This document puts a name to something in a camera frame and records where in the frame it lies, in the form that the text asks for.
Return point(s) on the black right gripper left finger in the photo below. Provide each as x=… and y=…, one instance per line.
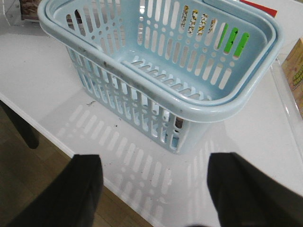
x=70, y=200

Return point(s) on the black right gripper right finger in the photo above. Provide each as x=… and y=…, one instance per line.
x=244, y=196

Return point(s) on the light blue plastic basket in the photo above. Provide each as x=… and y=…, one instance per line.
x=167, y=67

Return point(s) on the black table leg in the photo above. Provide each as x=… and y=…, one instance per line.
x=26, y=131

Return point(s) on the clear acrylic shelf right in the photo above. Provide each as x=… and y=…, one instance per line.
x=293, y=116

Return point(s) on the orange snack box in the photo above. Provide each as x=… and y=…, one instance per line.
x=293, y=70

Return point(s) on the red flat package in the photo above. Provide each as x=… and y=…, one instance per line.
x=270, y=11

